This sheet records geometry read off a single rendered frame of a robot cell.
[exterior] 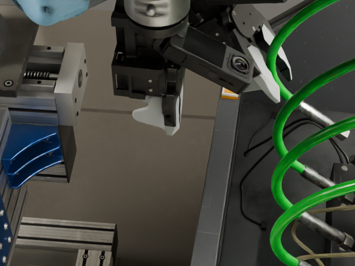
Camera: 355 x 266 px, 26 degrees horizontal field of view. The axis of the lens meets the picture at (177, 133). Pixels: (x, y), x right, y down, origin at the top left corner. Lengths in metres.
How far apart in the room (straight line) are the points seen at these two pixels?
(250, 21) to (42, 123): 0.54
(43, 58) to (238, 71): 0.64
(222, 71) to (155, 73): 0.08
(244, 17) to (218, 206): 0.35
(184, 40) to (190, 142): 1.71
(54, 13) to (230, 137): 0.67
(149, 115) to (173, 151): 1.59
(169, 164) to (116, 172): 0.18
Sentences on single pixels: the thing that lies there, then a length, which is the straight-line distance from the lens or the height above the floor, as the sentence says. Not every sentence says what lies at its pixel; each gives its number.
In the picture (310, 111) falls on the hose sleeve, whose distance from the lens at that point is 1.15.
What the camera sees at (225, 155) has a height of 0.95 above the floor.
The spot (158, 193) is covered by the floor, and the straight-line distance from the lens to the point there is 2.47.
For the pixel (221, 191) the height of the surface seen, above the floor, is 0.95.
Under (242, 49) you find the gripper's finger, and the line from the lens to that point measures 1.04.
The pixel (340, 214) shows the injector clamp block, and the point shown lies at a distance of 1.25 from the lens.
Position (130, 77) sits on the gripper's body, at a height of 1.33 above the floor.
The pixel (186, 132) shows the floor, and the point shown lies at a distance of 2.63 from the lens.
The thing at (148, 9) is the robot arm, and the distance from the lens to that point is 0.84.
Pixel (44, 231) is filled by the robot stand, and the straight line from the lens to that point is 2.14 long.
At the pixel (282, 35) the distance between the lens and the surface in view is 1.05.
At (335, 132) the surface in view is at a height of 1.29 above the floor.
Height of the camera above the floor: 1.98
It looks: 49 degrees down
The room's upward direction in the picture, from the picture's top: straight up
